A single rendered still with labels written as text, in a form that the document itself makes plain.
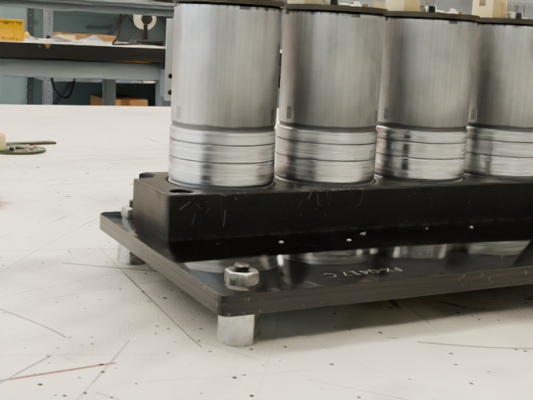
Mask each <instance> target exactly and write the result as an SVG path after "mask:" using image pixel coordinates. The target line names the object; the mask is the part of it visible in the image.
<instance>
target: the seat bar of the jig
mask: <svg viewBox="0 0 533 400"><path fill-rule="evenodd" d="M275 174H276V172H274V175H275ZM168 178H169V176H168V171H157V172H143V173H140V174H139V178H135V179H134V180H133V206H132V220H133V221H134V222H135V223H137V224H138V225H141V226H142V227H144V228H145V229H147V230H148V231H150V232H151V233H153V234H155V235H156V236H158V237H159V238H161V239H162V240H165V241H168V242H172V241H185V240H209V239H221V238H234V237H258V236H270V235H283V234H295V233H319V232H332V231H344V230H356V229H380V228H393V227H405V226H418V225H442V224H454V223H467V222H479V221H503V220H516V219H528V218H533V179H532V180H515V179H493V178H486V177H480V176H474V175H466V174H464V175H463V181H461V182H457V183H416V182H407V181H400V180H394V179H385V178H381V177H377V176H374V178H373V181H374V184H370V185H366V186H359V187H326V186H315V185H307V184H300V183H292V182H287V181H284V180H280V179H276V178H275V177H274V181H273V184H274V186H273V187H270V188H266V189H261V190H206V189H198V188H192V187H183V186H179V185H176V184H173V183H169V182H168Z"/></svg>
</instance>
